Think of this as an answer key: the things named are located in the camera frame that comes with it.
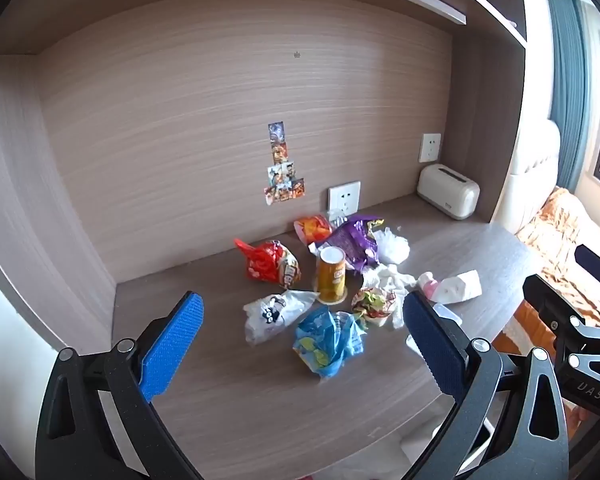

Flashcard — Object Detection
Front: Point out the white wall socket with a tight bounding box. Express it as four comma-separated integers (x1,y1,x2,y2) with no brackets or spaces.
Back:
328,181,361,216
420,132,442,163

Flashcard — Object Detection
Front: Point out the yellow chip can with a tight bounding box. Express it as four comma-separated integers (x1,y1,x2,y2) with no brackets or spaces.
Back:
316,246,348,306

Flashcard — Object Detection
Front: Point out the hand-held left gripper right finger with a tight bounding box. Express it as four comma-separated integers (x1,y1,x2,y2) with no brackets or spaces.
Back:
402,290,571,480

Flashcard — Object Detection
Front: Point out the blue snack bag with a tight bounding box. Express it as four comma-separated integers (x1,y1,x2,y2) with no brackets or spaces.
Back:
292,306,368,380

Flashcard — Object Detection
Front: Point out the white cartoon snack bag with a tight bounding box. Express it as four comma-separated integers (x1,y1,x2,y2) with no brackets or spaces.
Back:
243,289,321,346

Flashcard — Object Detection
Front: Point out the orange patterned blanket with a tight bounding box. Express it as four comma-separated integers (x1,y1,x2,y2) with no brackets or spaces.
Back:
492,187,600,361

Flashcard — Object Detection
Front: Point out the white plastic bag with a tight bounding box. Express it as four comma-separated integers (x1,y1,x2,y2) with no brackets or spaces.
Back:
372,227,411,266

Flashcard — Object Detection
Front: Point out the blue-grey curtain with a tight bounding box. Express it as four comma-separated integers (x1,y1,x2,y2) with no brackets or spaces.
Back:
546,0,600,191

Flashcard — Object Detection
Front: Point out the cream toaster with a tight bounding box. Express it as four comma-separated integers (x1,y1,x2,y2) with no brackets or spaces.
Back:
417,163,481,222

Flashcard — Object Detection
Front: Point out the white printed wrapper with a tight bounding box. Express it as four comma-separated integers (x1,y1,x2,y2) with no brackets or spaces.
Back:
351,285,406,329

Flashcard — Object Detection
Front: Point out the pink and white carton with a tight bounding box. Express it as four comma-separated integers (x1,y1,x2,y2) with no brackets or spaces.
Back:
417,269,482,305

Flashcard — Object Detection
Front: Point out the orange snack bag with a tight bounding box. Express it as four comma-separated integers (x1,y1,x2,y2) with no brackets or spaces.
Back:
294,214,333,246

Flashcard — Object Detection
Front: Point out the red snack bag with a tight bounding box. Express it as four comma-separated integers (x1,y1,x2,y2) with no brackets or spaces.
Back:
234,238,302,291

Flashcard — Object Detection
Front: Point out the crumpled white tissue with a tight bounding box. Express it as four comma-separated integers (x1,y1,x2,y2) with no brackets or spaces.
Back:
362,264,418,293

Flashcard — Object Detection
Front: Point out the purple snack bag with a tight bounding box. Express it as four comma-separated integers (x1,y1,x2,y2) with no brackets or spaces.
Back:
307,215,386,273

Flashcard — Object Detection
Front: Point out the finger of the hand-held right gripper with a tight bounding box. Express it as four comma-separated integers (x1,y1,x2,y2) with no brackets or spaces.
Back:
522,273,600,413
575,244,600,294

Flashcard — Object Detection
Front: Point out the cluster of picture stickers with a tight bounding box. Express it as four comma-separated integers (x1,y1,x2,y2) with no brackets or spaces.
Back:
264,122,306,206

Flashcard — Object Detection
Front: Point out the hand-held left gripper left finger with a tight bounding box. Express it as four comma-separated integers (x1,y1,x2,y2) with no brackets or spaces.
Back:
35,290,206,480

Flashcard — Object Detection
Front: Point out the cream padded headboard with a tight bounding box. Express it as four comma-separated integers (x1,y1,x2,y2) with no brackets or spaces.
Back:
495,120,562,236

